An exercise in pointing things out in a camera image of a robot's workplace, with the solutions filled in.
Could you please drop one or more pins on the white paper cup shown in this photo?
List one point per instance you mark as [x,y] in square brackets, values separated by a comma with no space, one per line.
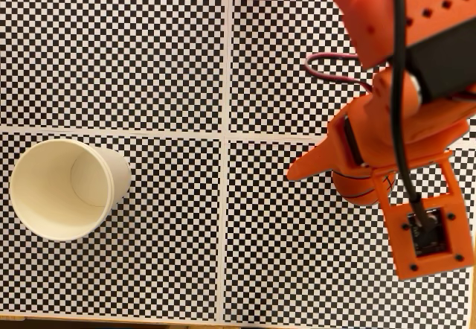
[56,195]

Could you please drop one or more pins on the orange toy basketball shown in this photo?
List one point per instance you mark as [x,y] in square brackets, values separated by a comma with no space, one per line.
[357,191]

